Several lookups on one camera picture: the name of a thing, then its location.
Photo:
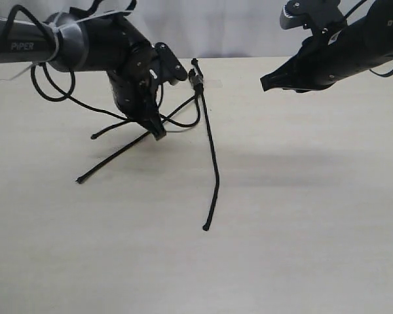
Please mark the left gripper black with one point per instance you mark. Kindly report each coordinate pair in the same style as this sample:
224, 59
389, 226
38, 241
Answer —
131, 85

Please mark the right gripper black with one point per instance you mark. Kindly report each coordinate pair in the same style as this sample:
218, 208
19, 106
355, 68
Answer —
345, 54

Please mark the right robot arm black grey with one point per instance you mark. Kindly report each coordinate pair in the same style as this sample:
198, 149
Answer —
376, 25

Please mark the left robot arm black grey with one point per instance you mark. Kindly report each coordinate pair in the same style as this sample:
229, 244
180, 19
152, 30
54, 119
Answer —
19, 12

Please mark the clear adhesive tape strip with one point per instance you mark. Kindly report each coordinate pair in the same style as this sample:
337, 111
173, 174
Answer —
209, 84

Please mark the white backdrop curtain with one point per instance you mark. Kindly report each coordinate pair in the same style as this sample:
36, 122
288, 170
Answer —
197, 28

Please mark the white zip tie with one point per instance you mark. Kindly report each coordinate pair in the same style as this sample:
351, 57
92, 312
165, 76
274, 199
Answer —
70, 42

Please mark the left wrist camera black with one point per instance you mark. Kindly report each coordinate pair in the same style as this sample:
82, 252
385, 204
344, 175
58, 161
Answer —
172, 65

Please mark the right wrist camera grey black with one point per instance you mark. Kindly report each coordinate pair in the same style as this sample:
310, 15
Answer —
310, 14

